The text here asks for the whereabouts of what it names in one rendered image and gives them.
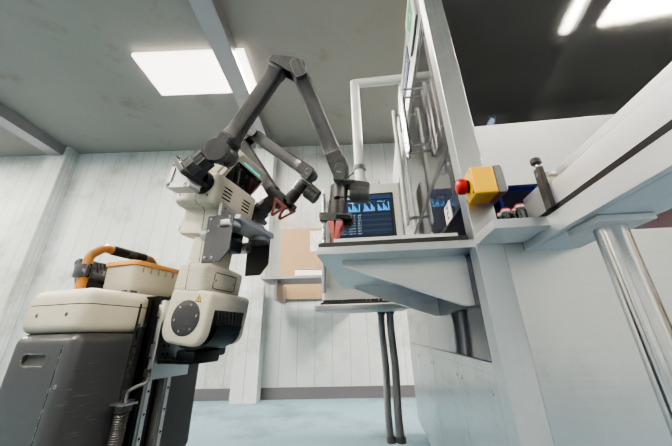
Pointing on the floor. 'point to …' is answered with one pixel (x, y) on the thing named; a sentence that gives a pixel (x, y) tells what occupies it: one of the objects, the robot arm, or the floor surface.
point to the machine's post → (504, 344)
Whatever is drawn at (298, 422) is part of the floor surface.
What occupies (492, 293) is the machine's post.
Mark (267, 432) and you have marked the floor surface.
